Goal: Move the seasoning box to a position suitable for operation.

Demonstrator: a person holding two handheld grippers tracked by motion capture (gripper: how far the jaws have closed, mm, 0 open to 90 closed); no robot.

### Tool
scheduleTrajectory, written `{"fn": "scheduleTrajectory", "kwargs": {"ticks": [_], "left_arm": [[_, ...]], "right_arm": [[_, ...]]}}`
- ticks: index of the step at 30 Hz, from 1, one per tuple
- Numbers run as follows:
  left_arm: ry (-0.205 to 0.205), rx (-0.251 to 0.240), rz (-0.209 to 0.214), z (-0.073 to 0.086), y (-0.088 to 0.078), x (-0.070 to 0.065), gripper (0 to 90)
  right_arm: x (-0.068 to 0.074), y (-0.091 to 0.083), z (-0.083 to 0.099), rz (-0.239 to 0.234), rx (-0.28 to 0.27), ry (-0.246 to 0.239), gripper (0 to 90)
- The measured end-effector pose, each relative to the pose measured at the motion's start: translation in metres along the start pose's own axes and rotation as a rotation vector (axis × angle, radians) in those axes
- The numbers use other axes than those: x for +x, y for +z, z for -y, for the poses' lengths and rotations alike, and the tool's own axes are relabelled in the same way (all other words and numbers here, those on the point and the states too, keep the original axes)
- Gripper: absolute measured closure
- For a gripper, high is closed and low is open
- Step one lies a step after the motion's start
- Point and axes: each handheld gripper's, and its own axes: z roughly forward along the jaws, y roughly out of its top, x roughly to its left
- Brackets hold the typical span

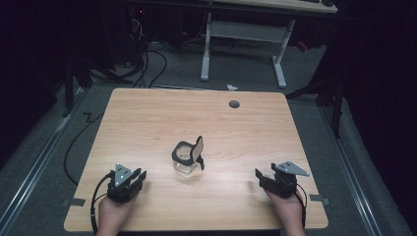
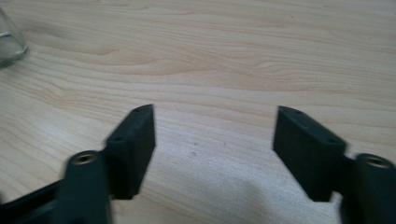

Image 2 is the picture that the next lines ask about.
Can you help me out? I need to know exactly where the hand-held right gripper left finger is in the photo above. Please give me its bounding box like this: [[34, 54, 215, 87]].
[[61, 104, 156, 224]]

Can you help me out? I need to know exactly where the clear glass vessel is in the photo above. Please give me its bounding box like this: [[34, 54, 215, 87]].
[[0, 7, 29, 68]]

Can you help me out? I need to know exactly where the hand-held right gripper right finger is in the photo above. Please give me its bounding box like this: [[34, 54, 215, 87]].
[[272, 105, 396, 224]]

